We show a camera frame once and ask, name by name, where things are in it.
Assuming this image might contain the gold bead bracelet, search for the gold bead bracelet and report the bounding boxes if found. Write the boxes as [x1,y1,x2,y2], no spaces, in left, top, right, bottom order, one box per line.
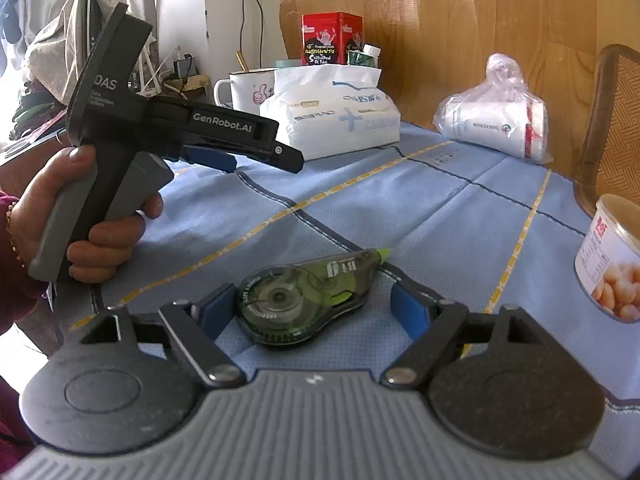
[5,202,27,267]

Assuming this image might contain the plastic bag of paper cups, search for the plastic bag of paper cups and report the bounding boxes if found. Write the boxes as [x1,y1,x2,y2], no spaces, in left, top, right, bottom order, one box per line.
[432,53,553,163]

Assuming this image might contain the person's left hand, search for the person's left hand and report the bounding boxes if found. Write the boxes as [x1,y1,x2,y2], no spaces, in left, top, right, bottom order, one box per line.
[9,146,163,283]

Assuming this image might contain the white tissue pack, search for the white tissue pack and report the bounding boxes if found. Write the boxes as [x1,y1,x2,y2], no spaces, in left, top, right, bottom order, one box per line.
[259,65,401,161]

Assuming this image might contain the person's left forearm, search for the person's left forearm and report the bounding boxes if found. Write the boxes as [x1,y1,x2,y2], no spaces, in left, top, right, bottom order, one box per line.
[0,190,56,341]

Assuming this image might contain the white curtain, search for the white curtain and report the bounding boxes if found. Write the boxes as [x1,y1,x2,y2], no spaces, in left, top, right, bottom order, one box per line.
[20,0,206,86]

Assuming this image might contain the black charger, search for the black charger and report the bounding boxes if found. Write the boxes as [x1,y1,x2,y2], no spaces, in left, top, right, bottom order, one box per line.
[172,54,198,81]

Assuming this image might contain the black wall cable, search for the black wall cable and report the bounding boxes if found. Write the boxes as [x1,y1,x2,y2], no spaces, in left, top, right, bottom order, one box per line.
[237,0,288,68]

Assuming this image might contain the grey speckled cloth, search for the grey speckled cloth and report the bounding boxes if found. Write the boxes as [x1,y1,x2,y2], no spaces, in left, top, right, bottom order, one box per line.
[25,0,108,106]

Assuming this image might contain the red cereal box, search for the red cereal box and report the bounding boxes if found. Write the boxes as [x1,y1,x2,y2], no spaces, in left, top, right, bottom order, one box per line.
[301,12,364,67]

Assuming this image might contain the small wooden side table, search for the small wooden side table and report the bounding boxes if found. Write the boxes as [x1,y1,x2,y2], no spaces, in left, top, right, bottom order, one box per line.
[165,74,211,103]

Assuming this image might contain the white enamel mug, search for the white enamel mug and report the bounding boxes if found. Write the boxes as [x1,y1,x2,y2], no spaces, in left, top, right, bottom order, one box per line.
[213,67,278,113]

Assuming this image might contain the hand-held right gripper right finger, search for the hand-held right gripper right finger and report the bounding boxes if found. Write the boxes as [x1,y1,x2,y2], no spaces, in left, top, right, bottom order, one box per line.
[381,282,547,389]

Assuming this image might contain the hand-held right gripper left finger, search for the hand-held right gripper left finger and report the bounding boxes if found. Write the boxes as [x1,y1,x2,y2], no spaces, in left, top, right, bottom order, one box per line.
[80,284,247,389]

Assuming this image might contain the bean can with lid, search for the bean can with lid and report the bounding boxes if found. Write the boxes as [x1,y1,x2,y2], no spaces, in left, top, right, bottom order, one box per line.
[575,194,640,322]

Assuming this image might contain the green correction tape dispenser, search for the green correction tape dispenser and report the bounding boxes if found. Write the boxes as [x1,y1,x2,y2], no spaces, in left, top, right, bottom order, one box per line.
[235,248,392,346]

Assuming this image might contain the wood-grain wall sheet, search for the wood-grain wall sheet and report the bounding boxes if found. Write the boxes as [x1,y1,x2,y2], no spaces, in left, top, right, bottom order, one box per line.
[275,0,640,136]

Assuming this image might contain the green patterned carton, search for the green patterned carton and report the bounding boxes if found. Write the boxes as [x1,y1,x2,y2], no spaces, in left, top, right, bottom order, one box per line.
[347,44,382,68]

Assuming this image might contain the blue striped tablecloth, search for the blue striped tablecloth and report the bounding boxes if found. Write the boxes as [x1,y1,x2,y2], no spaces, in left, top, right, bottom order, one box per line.
[50,120,640,411]

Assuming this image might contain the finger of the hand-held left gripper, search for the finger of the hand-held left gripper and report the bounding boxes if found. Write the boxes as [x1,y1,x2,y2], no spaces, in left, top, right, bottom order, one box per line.
[227,141,304,174]
[182,142,238,173]

